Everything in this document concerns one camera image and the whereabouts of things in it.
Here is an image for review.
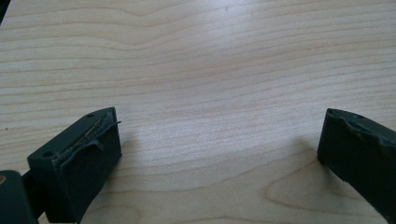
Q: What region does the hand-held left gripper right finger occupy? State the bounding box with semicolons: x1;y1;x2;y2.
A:
317;107;396;224

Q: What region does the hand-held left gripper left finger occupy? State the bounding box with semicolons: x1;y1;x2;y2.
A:
26;106;123;224

